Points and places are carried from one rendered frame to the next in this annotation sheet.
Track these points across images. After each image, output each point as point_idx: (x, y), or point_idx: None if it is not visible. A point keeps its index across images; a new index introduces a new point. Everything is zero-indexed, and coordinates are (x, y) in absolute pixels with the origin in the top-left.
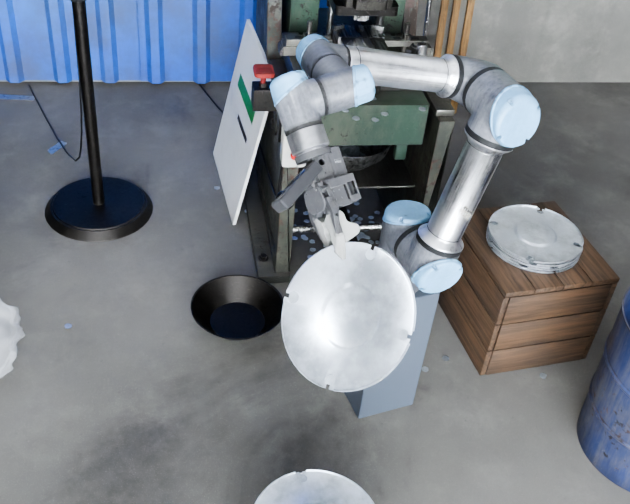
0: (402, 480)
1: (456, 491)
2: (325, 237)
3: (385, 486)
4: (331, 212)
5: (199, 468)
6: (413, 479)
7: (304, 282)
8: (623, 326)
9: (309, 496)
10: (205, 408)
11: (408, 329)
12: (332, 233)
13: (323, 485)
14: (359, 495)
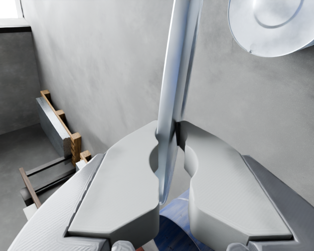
0: (307, 114)
1: (273, 128)
2: (197, 154)
3: (313, 103)
4: (32, 235)
5: None
6: (301, 119)
7: None
8: (201, 245)
9: (302, 13)
10: None
11: None
12: (128, 157)
13: (301, 32)
14: (271, 52)
